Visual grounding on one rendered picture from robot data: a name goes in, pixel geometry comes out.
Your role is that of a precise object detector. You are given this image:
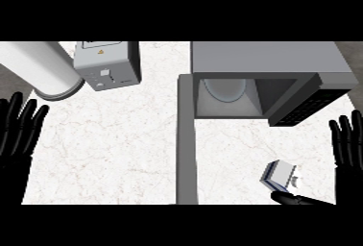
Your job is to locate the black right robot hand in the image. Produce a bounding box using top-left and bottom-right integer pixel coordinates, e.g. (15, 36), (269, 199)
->
(270, 109), (363, 206)

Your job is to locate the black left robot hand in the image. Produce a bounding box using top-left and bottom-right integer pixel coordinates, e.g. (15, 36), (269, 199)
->
(0, 91), (52, 206)

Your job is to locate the white and blue milk carton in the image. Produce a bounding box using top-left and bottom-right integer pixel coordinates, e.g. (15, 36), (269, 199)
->
(260, 160), (304, 196)

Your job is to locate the grey microwave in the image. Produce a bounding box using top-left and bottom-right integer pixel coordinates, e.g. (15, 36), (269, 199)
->
(190, 41), (360, 128)

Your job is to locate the grey microwave door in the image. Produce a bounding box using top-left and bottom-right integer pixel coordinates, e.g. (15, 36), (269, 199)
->
(176, 73), (199, 206)

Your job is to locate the white cylindrical container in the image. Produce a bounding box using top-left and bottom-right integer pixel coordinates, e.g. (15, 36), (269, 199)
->
(0, 41), (87, 102)

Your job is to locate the grey toaster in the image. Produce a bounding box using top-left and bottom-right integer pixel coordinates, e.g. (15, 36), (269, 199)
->
(72, 41), (143, 92)

